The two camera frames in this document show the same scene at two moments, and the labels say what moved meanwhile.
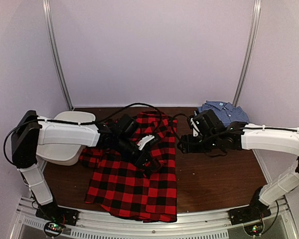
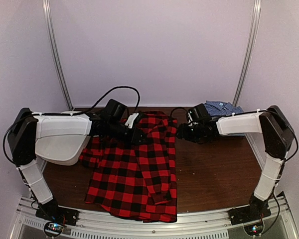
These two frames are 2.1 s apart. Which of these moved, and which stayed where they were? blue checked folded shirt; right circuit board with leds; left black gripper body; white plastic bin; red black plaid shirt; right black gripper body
Moved: right black gripper body; left black gripper body
Stayed: red black plaid shirt; right circuit board with leds; white plastic bin; blue checked folded shirt
